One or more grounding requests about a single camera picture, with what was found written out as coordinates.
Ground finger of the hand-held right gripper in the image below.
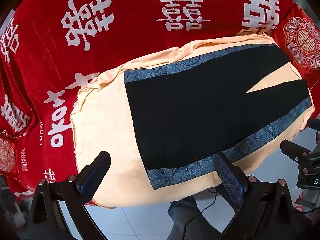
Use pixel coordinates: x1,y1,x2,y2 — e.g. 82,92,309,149
279,139,312,161
307,118,320,131

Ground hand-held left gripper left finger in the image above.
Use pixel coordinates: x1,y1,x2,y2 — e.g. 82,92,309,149
27,151,112,240

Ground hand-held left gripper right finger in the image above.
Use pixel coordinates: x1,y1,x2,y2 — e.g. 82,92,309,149
213,152,315,240

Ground black pants with blue trim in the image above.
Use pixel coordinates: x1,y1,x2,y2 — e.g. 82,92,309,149
124,42,312,190

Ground peach bed sheet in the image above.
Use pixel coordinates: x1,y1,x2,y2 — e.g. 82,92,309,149
69,34,315,209

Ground person's leg in grey trousers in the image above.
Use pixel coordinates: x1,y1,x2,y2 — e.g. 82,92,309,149
167,195,222,240

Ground red embroidered cushion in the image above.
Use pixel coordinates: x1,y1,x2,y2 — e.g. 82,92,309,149
0,129,18,179
271,2,320,71

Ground red printed blanket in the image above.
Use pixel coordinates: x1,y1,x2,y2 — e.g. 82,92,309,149
0,0,320,205

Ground black cable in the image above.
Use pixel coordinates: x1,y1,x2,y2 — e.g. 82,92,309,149
183,187,221,240

